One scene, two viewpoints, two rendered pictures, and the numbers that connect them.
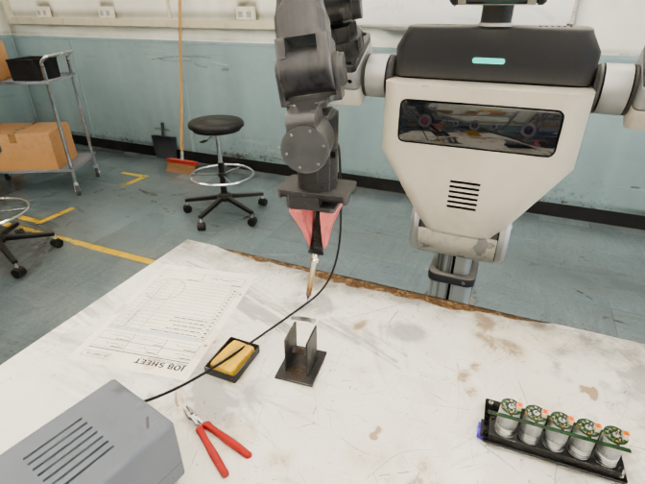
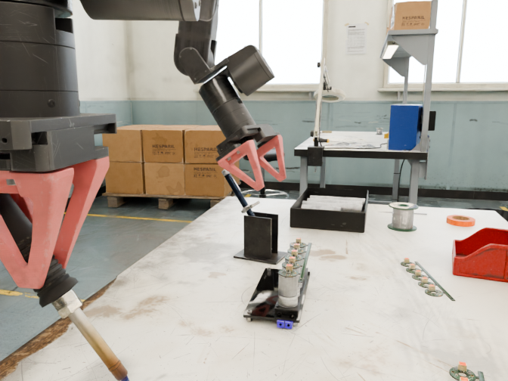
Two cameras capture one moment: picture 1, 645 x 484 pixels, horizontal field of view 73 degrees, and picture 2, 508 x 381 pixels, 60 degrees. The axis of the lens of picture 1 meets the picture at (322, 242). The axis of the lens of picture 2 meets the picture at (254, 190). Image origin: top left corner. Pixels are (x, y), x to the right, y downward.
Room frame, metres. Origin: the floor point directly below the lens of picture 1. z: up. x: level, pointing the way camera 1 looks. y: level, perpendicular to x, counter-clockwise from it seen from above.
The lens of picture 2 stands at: (0.50, 0.28, 1.03)
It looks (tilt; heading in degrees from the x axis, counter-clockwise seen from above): 12 degrees down; 261
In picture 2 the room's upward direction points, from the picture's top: straight up
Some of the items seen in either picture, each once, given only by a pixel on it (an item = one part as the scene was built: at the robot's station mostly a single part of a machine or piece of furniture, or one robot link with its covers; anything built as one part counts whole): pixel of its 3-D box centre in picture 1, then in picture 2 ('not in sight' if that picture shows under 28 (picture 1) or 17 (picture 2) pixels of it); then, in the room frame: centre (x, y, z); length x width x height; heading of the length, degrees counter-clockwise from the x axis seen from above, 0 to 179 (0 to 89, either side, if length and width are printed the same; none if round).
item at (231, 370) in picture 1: (232, 358); not in sight; (0.51, 0.14, 0.76); 0.07 x 0.05 x 0.02; 157
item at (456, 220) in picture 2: not in sight; (460, 220); (-0.12, -0.60, 0.76); 0.06 x 0.06 x 0.01
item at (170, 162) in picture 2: not in sight; (175, 163); (0.56, -4.20, 0.38); 1.20 x 0.80 x 0.73; 163
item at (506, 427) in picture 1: (507, 420); (288, 290); (0.37, -0.23, 0.79); 0.02 x 0.02 x 0.05
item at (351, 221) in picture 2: not in sight; (332, 207); (0.15, -0.70, 0.77); 0.24 x 0.16 x 0.04; 65
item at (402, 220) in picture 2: not in sight; (402, 216); (0.03, -0.59, 0.78); 0.06 x 0.06 x 0.05
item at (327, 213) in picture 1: (316, 217); (32, 206); (0.59, 0.01, 0.97); 0.07 x 0.07 x 0.09; 73
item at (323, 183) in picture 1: (317, 172); (23, 82); (0.59, 0.01, 1.04); 0.10 x 0.07 x 0.07; 73
